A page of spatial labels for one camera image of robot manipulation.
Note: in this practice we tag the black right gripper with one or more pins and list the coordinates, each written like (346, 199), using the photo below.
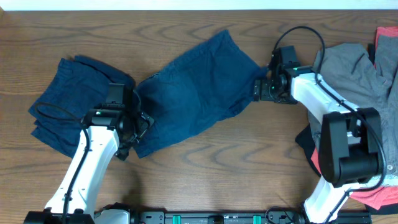
(264, 95)

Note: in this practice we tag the coral red garment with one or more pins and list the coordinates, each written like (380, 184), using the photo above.
(376, 193)

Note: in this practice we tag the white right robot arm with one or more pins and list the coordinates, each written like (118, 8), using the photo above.
(350, 153)

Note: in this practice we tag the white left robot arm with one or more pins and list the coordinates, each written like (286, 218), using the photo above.
(106, 133)

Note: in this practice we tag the dark blue denim shorts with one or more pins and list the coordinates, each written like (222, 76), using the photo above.
(207, 84)

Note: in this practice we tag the grey shirt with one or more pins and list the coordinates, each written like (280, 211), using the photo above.
(367, 93)

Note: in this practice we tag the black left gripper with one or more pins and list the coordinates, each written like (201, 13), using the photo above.
(143, 122)

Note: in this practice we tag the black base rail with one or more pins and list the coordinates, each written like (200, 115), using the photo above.
(224, 217)

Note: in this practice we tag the folded dark blue shorts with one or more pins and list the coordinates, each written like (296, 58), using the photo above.
(79, 85)

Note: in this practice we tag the black garment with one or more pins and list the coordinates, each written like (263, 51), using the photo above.
(305, 141)

